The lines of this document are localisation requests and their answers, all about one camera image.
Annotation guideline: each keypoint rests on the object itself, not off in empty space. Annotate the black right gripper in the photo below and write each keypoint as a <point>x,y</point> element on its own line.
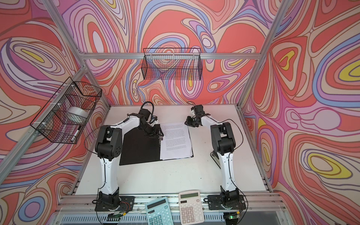
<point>189,123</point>

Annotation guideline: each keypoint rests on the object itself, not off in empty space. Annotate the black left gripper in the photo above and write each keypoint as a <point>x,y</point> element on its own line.
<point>155,133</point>

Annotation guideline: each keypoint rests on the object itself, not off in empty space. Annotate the blue folder with black inside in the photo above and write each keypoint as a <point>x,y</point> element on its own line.
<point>139,148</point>

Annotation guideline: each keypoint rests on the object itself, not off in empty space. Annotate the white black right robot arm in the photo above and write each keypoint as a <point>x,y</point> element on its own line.
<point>223,143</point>

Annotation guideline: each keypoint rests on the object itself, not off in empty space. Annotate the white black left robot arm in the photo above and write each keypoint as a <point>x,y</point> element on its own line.
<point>108,149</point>

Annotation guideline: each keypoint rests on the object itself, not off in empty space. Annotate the beige black stapler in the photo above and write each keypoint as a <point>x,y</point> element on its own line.
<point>215,158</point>

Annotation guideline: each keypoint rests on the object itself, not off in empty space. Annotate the white tape roll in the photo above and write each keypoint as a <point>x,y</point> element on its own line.
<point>76,114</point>

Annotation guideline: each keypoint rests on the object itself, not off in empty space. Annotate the teal calculator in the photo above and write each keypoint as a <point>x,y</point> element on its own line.
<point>158,212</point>

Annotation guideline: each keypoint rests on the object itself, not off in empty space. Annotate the black marker pen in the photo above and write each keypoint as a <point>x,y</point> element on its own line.
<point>74,137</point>

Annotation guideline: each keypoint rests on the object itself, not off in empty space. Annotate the pink white calculator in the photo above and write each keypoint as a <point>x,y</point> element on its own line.
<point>191,209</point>

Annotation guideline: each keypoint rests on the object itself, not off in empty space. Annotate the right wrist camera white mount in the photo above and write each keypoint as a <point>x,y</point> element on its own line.
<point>198,111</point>

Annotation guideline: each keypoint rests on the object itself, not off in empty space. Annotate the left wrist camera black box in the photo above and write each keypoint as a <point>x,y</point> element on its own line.
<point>148,115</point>

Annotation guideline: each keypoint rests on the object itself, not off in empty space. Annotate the black wire basket back wall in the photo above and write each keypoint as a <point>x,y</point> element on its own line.
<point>172,64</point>

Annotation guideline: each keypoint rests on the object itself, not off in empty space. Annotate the black wire basket wall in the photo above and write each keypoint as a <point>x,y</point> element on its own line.
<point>55,126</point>
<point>172,64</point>

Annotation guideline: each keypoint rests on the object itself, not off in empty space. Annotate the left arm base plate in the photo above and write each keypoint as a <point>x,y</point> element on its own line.
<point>116,210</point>

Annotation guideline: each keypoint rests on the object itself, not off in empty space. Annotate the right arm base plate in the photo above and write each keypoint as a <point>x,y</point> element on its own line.
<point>233,205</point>

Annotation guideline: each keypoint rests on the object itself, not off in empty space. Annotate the black wire basket left wall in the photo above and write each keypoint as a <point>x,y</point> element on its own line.
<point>55,126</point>

